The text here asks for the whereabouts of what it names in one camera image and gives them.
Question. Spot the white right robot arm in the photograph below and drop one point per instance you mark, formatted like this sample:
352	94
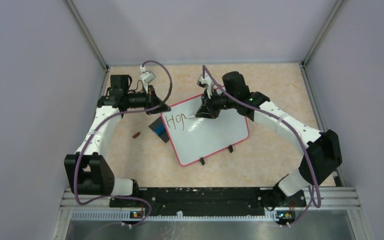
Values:
321	152

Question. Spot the brown marker cap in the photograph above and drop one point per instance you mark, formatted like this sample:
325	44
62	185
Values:
136	134

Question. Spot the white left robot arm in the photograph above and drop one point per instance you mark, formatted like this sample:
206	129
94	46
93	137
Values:
87	171

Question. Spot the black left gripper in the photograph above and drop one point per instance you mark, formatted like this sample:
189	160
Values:
152	99

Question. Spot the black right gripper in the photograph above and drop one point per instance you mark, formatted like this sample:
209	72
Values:
204	111

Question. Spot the blue lego brick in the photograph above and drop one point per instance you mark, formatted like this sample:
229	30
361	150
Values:
160	130

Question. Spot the dark grey lego baseplate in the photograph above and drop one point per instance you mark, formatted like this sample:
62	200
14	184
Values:
164	137

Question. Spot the white cable duct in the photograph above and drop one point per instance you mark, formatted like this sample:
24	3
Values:
127	215

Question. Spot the pink framed whiteboard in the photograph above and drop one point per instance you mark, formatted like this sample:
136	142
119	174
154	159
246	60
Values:
197	138

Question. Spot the white marker pen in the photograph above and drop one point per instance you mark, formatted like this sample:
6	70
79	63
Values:
190	117

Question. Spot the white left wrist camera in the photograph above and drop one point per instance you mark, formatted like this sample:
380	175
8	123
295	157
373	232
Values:
146	77

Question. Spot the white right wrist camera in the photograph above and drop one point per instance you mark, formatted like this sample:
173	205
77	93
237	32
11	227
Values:
204	81

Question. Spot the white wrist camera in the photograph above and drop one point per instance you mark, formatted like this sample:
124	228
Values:
204	81
146	77

